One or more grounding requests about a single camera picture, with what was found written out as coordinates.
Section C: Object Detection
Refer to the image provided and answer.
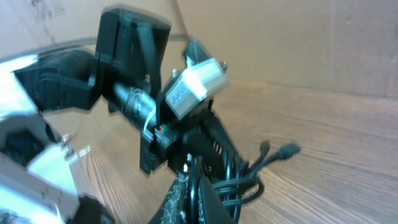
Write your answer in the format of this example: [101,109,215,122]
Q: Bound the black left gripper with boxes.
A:
[139,105,246,180]

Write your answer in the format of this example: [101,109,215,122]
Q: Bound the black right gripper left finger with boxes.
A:
[149,174,188,224]

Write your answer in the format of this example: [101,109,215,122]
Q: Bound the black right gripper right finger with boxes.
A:
[198,174,235,224]

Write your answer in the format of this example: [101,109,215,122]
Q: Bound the thick black USB-C cable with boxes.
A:
[186,140,302,224]

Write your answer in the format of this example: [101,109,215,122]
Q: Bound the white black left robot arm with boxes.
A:
[1,7,248,223]

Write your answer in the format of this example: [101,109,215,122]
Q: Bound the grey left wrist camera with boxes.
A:
[165,58,229,120]

